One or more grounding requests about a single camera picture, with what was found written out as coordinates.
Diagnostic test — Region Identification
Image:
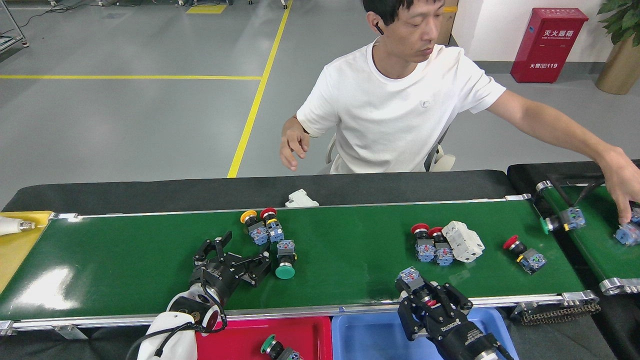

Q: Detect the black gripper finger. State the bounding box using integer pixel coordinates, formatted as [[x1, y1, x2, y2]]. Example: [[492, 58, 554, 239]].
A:
[[396, 282, 426, 342], [235, 251, 273, 287], [427, 282, 473, 312], [194, 231, 233, 266]]

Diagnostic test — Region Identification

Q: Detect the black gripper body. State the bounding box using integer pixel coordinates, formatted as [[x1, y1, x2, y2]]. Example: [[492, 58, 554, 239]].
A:
[[417, 300, 501, 360], [190, 260, 242, 307]]

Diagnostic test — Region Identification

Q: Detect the yellow push button switch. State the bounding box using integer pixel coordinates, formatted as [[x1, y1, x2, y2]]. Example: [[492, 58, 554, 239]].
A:
[[240, 210, 270, 247]]

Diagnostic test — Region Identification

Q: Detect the grey blue push button switch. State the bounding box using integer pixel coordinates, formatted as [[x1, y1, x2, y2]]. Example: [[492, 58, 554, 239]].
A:
[[397, 266, 426, 291]]

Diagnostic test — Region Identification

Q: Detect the red push button switch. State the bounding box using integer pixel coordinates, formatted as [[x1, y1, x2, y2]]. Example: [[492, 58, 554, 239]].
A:
[[259, 207, 285, 244], [503, 235, 548, 276], [429, 226, 455, 267], [411, 223, 437, 263]]

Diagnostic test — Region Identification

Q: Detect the white circuit breaker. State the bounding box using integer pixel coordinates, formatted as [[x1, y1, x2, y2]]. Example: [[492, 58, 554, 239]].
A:
[[285, 188, 320, 208], [441, 220, 486, 264]]

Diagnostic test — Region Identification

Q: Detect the red plastic tray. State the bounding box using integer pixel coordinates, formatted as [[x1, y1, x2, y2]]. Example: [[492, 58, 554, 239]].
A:
[[195, 316, 333, 360]]

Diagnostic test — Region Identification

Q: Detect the long green conveyor belt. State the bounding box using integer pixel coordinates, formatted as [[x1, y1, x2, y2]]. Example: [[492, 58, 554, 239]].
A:
[[0, 194, 601, 337]]

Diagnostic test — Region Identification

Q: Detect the short green conveyor belt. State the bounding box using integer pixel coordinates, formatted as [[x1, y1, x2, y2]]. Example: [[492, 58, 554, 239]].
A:
[[535, 180, 640, 296]]

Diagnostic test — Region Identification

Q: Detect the yellow plastic tray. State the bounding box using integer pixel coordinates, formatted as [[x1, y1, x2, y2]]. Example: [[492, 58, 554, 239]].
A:
[[0, 210, 53, 293]]

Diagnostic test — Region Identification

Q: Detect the person's right hand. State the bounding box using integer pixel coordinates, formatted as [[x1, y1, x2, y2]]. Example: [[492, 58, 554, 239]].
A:
[[279, 116, 311, 172]]

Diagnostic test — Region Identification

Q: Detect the person's left hand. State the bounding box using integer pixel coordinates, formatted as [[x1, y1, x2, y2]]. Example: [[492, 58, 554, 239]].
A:
[[597, 146, 640, 226]]

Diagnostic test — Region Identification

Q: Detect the blue plastic bin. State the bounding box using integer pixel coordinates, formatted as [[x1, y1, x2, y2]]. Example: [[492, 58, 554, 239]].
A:
[[331, 307, 521, 360]]

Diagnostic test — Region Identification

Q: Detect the thin black rod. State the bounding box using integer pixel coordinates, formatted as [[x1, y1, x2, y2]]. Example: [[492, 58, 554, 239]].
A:
[[547, 175, 573, 208]]

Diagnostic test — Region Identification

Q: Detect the person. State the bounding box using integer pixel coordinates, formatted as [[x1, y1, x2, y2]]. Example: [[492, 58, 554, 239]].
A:
[[279, 0, 640, 226]]

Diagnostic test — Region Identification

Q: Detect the white light bulb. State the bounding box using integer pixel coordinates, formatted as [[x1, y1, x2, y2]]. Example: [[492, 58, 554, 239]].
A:
[[0, 216, 37, 237]]

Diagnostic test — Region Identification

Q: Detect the red fire extinguisher cabinet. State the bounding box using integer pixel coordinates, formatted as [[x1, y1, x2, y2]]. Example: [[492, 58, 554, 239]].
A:
[[510, 7, 589, 84]]

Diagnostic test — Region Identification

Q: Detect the cardboard box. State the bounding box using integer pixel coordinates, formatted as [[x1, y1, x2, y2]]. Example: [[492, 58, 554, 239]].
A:
[[437, 0, 459, 46]]

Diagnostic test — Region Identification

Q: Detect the potted plant gold planter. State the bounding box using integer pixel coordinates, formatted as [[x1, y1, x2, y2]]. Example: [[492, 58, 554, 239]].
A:
[[595, 0, 640, 96]]

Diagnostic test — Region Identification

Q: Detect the metal rack cart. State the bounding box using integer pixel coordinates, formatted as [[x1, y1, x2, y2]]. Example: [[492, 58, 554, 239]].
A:
[[0, 0, 29, 56]]

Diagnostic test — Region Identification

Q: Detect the black drive chain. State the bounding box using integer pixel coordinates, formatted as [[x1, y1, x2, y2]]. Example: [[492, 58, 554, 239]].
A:
[[520, 302, 602, 326]]

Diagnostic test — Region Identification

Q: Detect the black cable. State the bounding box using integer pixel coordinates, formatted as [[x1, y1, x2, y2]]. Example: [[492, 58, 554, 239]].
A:
[[572, 179, 607, 208]]

